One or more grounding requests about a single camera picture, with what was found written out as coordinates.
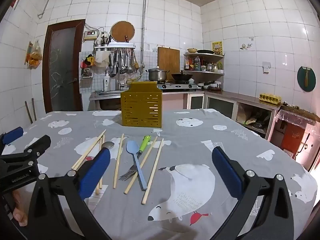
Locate steel counter cabinet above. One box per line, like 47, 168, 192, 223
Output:
184, 90, 281, 141

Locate rectangular wooden cutting board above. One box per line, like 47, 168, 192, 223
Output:
157, 46, 181, 75

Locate person's left hand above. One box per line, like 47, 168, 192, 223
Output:
11, 187, 29, 227

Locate grey wall pipe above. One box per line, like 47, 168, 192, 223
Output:
37, 0, 148, 68

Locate plastic covered side table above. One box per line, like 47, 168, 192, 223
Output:
276, 104, 320, 126

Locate white soap bottle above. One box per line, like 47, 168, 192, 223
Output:
103, 71, 111, 92

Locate blue plastic spoon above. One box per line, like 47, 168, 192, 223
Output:
126, 140, 148, 191

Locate red box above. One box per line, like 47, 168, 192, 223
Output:
281, 122, 306, 155

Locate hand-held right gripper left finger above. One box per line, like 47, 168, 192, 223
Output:
25, 149, 112, 240

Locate steel utensil rack with ladles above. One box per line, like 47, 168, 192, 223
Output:
94, 35, 139, 78

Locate yellow wall poster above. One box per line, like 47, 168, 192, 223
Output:
212, 41, 224, 56

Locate yellow electrical box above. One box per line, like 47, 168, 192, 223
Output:
83, 30, 99, 40

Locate grey animal print tablecloth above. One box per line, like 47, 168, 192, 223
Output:
0, 108, 318, 240

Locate yellow slotted utensil holder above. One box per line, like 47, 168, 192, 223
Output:
120, 81, 163, 128

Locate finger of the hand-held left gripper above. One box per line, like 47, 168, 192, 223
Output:
0, 135, 52, 165
0, 127, 24, 147

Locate black wok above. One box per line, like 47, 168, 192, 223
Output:
171, 71, 194, 84

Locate steel corner shelf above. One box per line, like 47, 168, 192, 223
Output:
183, 52, 225, 76

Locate steel sink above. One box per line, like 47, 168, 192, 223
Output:
89, 90, 123, 101

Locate leaning wooden sticks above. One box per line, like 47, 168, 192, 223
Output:
24, 98, 38, 125

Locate green round board with peeler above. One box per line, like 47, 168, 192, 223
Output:
297, 65, 316, 92

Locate yellow egg carton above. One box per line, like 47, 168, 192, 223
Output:
258, 93, 282, 104

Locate green frog handle fork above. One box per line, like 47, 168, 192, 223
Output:
119, 135, 152, 181

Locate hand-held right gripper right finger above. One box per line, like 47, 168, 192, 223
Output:
211, 146, 294, 240

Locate dishes on counter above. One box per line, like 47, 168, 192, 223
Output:
197, 80, 223, 92

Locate white hanging cloth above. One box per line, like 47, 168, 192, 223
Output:
94, 51, 110, 68

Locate wire basket with colourful items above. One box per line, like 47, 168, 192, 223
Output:
80, 53, 96, 79

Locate round wooden cutting board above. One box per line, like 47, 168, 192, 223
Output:
110, 20, 136, 43

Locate hanging plastic bag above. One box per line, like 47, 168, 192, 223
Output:
26, 41, 43, 70

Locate steel gas stove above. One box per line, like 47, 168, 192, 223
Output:
157, 81, 199, 92

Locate steel pot with lid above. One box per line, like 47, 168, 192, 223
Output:
146, 66, 170, 82

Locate brown door with frosted glass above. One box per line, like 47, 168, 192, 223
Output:
42, 19, 86, 113

